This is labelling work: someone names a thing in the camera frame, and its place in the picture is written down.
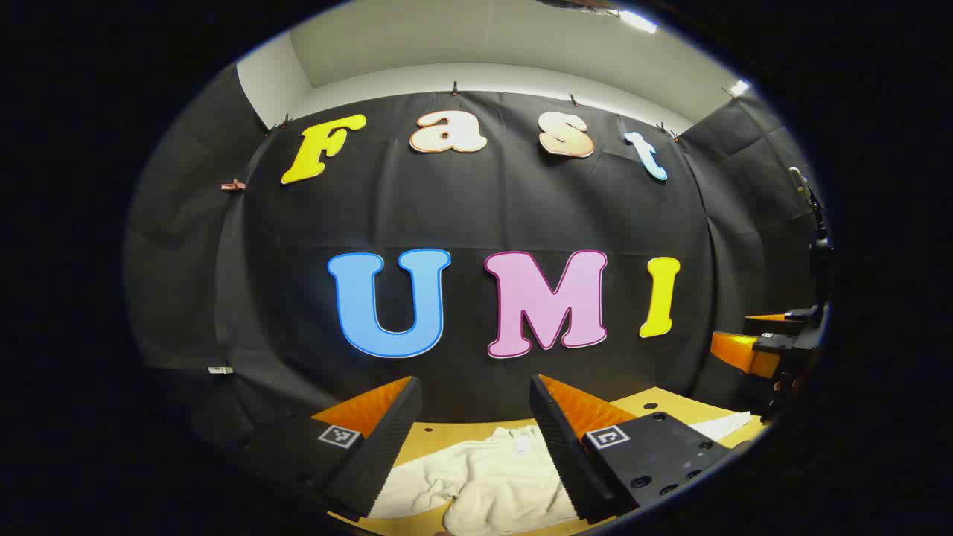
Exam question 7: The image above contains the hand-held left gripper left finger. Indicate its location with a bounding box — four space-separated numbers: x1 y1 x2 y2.
223 376 423 520

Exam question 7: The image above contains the black backdrop cloth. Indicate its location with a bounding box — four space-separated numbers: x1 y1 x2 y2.
123 63 829 447

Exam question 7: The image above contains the white garment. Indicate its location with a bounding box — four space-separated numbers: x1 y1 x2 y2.
369 412 754 536

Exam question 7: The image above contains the black metal stand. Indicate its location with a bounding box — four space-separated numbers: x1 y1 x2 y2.
789 167 833 302

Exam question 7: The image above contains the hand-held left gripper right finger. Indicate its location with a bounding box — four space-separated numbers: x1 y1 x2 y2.
529 374 736 525

